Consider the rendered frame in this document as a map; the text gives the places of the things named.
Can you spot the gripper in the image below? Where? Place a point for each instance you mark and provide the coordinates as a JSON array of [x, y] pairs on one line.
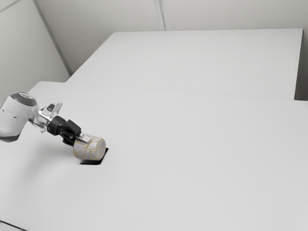
[[56, 125]]

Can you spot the grey mug with gold cracks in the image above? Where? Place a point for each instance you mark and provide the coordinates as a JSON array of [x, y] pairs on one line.
[[89, 150]]

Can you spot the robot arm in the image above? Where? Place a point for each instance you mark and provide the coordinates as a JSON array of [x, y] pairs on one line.
[[16, 113]]

